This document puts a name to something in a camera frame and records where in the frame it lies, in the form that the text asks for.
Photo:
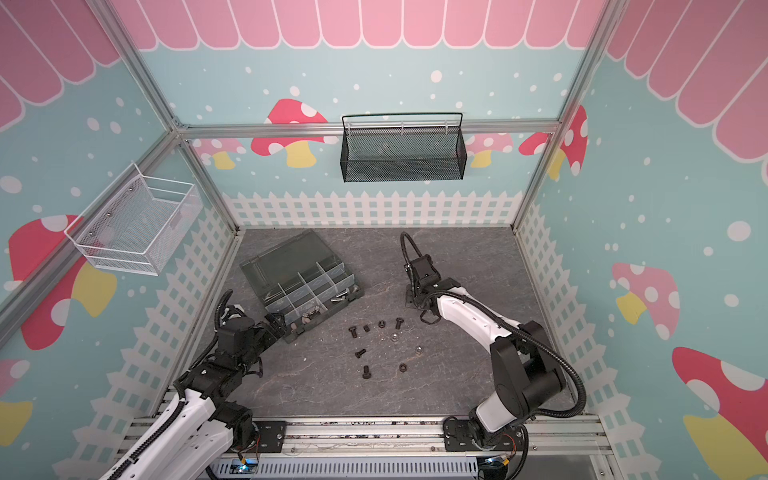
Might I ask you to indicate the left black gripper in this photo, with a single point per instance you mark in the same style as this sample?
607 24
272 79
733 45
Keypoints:
269 336

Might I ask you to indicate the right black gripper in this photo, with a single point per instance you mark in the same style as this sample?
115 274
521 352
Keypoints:
417 294

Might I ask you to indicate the dark green compartment organizer box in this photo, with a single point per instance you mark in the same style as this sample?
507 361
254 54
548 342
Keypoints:
297 279

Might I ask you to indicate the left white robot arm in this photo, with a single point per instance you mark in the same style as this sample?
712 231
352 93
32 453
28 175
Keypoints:
201 423

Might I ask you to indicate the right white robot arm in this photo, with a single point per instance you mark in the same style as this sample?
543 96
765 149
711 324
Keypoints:
530 378

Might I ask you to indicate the silver bolt in box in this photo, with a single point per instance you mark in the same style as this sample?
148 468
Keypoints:
340 297

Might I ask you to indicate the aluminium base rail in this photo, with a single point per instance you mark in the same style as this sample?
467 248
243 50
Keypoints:
421 435

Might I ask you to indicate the black wire mesh basket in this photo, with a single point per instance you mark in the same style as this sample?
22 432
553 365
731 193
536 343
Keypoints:
403 147

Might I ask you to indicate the white wire mesh basket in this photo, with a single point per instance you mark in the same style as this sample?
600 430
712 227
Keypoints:
137 226

